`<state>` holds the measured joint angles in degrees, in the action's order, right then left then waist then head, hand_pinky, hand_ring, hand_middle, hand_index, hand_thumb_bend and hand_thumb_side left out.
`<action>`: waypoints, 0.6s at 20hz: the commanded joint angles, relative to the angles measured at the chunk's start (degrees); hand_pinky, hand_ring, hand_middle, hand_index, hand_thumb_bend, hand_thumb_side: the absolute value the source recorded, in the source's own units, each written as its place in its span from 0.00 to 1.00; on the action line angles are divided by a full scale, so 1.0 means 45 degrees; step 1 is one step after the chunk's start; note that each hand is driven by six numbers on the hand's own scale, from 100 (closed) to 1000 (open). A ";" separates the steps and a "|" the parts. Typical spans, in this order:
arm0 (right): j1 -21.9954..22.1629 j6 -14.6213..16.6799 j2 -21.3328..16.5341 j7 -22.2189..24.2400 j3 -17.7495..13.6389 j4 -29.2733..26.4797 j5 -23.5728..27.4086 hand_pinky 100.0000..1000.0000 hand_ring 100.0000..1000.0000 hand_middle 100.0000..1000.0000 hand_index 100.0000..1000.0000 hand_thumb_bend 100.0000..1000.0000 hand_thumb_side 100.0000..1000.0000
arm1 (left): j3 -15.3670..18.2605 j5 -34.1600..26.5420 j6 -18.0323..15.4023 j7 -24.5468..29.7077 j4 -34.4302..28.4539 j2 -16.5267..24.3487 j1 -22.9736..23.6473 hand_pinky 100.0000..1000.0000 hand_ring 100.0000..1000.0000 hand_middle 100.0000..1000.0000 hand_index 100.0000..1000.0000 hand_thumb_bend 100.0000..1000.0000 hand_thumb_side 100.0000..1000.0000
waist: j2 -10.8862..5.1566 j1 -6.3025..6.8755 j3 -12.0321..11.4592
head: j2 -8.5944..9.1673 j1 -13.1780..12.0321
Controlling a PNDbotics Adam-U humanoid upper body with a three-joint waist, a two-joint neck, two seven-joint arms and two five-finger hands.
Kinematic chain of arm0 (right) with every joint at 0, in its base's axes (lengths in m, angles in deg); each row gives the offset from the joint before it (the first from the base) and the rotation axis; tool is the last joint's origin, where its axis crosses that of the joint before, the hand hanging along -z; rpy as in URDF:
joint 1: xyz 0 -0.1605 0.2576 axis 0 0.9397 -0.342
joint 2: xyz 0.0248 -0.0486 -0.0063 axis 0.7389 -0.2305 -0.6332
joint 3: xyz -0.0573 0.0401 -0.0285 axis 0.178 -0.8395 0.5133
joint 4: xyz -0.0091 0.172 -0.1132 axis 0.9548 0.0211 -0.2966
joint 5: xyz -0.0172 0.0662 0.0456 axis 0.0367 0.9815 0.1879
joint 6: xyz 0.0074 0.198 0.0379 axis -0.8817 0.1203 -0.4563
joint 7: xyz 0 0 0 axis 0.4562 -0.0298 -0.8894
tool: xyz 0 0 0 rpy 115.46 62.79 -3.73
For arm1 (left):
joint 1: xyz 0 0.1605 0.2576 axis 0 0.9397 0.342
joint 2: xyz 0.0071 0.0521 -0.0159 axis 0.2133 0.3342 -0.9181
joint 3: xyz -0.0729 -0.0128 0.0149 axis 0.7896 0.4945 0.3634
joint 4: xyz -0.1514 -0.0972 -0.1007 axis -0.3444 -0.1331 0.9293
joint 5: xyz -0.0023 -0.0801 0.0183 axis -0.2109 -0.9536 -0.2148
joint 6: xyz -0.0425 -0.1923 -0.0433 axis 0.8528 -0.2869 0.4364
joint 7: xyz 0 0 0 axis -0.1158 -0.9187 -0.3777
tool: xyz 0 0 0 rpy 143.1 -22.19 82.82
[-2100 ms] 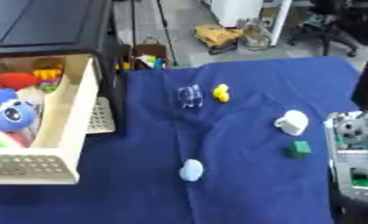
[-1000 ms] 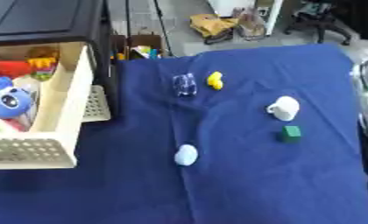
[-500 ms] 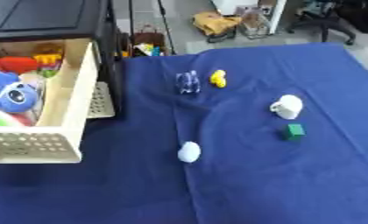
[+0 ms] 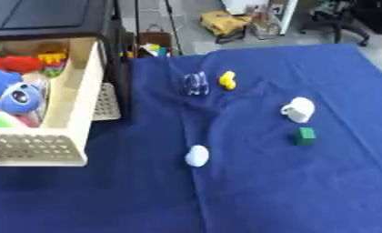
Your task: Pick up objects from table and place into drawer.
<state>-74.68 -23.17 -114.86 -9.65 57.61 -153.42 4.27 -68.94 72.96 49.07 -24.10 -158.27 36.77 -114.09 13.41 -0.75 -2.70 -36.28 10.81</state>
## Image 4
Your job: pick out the blue soft toy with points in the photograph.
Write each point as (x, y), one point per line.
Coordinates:
(14, 94)

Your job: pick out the brown bag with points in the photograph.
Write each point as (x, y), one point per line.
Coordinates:
(155, 39)

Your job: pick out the yellow bag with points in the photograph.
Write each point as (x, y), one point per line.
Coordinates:
(224, 22)

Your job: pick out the black cabinet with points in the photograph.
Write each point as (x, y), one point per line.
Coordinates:
(45, 15)

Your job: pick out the green cube block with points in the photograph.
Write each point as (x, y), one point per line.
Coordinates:
(304, 136)

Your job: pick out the pale compartment drawer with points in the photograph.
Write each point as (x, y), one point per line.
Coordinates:
(77, 100)

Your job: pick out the white egg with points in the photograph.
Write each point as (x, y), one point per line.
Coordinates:
(197, 156)

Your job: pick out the yellow and orange toy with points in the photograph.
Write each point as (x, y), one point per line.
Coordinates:
(53, 57)

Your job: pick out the red soft toy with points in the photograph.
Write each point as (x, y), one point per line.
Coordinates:
(19, 64)

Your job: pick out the black office chair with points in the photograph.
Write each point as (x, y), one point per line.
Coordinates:
(339, 15)

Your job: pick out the white toy mug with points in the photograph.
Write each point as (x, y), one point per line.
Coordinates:
(298, 109)

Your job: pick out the clear plastic cup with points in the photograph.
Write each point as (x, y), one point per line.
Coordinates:
(196, 83)

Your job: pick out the black tripod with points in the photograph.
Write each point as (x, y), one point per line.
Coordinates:
(170, 24)

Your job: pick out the white board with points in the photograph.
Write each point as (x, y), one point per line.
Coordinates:
(260, 9)

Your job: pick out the yellow toy duck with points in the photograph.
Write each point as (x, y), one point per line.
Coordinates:
(227, 80)

